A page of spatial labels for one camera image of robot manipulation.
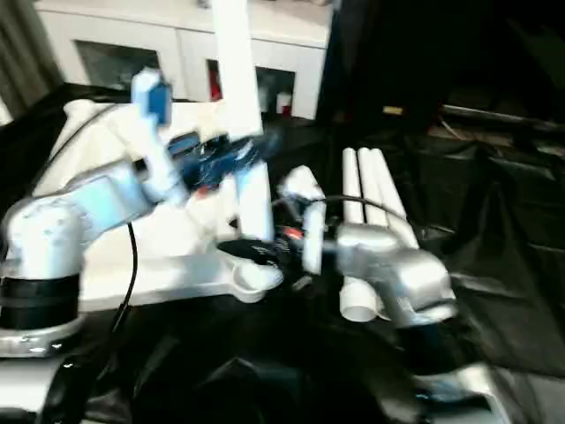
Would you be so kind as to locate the grey curtain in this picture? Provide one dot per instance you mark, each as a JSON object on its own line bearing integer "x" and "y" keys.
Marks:
{"x": 22, "y": 53}

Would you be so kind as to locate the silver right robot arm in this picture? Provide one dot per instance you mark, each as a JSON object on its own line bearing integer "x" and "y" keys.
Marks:
{"x": 388, "y": 265}

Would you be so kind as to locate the silver metal rail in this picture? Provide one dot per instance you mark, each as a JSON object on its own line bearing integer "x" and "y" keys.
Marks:
{"x": 503, "y": 119}

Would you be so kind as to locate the white bottle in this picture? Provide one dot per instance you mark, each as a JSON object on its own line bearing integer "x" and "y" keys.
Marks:
{"x": 284, "y": 103}

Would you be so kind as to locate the white plastic table top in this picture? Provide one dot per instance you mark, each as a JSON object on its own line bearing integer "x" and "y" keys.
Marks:
{"x": 177, "y": 256}

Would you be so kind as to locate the black mat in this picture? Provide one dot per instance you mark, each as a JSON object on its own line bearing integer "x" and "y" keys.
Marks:
{"x": 265, "y": 371}

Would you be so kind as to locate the red bottle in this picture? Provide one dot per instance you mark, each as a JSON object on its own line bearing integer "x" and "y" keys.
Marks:
{"x": 214, "y": 87}

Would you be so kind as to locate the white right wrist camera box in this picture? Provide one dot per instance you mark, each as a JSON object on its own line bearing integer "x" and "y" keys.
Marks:
{"x": 300, "y": 185}

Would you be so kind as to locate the gold label plate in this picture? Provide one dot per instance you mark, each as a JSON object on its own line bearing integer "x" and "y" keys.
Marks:
{"x": 392, "y": 111}

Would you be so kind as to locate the white cabinet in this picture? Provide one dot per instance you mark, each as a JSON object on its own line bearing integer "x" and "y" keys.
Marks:
{"x": 177, "y": 44}

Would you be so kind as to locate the white plastic table leg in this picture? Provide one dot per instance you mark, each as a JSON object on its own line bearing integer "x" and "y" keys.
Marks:
{"x": 384, "y": 185}
{"x": 366, "y": 181}
{"x": 357, "y": 305}
{"x": 237, "y": 71}

